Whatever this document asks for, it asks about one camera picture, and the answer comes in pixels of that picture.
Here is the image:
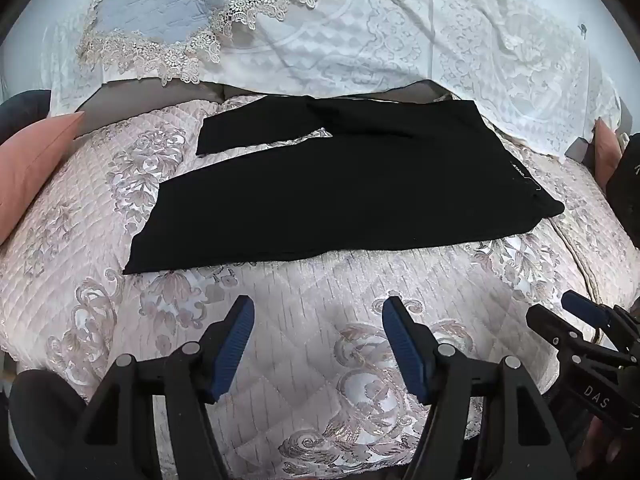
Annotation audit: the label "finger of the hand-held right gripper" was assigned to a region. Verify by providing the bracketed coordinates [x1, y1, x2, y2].
[526, 304, 633, 368]
[561, 291, 640, 351]

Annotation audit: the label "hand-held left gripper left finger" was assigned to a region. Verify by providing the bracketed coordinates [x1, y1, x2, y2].
[75, 295, 256, 480]

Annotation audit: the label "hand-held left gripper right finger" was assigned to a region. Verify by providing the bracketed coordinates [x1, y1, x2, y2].
[382, 296, 566, 480]

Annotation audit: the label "black pants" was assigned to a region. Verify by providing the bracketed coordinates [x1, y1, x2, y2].
[122, 94, 566, 276]

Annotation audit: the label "person's right hand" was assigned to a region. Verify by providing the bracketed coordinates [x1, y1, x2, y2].
[582, 410, 640, 467]

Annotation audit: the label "pink quilted floral bedspread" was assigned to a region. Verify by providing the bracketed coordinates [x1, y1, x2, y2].
[0, 92, 640, 461]

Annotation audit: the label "black bag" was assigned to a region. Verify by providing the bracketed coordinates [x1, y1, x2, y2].
[602, 132, 640, 251]

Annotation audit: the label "pink pillow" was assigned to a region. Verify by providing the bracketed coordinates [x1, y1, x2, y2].
[0, 111, 86, 246]
[592, 117, 623, 196]

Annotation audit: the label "white lace cover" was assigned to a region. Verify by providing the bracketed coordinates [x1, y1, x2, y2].
[45, 0, 626, 166]

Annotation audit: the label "dark grey cushion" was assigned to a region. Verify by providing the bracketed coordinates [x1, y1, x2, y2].
[0, 89, 53, 146]

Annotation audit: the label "blue quilted lace-trimmed cloth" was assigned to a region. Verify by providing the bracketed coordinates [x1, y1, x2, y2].
[75, 0, 346, 86]

